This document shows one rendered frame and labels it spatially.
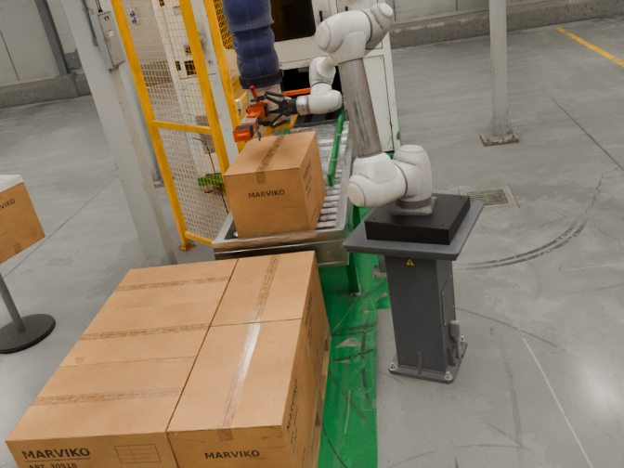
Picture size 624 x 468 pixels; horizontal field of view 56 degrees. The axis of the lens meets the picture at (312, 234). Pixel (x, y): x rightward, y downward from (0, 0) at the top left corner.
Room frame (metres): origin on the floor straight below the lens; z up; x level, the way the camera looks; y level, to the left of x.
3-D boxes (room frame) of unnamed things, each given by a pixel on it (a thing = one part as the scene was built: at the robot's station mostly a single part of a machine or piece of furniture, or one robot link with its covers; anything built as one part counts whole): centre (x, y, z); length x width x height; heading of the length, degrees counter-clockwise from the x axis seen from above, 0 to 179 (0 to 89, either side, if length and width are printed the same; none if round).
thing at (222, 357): (2.14, 0.60, 0.34); 1.20 x 1.00 x 0.40; 170
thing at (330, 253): (2.76, 0.18, 0.47); 0.70 x 0.03 x 0.15; 80
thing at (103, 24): (3.65, 0.95, 1.62); 0.20 x 0.05 x 0.30; 170
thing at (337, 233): (2.76, 0.18, 0.58); 0.70 x 0.03 x 0.06; 80
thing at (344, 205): (3.86, -0.34, 0.50); 2.31 x 0.05 x 0.19; 170
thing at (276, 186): (3.11, 0.13, 0.75); 0.60 x 0.40 x 0.40; 167
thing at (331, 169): (4.22, -0.35, 0.60); 1.60 x 0.10 x 0.09; 170
